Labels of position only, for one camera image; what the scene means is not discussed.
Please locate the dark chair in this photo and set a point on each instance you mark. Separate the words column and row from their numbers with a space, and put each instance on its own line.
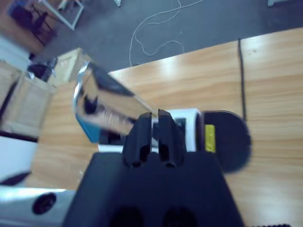
column 35, row 21

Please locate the blue square plastic tray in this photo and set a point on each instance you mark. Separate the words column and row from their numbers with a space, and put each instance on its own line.
column 91, row 132

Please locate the light wooden crate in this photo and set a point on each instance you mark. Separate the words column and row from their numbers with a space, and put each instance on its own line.
column 30, row 101

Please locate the white capsule coffee machine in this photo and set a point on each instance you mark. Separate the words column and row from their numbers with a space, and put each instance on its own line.
column 191, row 127

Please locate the white metal frame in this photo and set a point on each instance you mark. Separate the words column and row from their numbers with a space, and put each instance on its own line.
column 78, row 16

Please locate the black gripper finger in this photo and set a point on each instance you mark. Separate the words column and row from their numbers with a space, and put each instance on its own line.
column 169, row 137
column 139, row 139

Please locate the water tank with black lid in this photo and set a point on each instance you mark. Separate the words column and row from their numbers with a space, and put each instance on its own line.
column 232, row 142

